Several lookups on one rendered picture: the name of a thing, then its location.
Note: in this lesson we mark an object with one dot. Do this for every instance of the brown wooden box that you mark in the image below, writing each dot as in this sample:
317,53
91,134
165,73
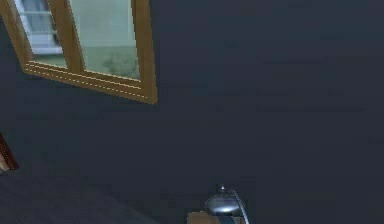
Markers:
201,218

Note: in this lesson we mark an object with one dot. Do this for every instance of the wooden framed window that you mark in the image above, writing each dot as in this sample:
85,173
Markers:
73,40

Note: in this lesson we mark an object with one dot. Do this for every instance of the dark red wooden furniture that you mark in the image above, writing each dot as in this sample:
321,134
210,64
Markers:
6,159

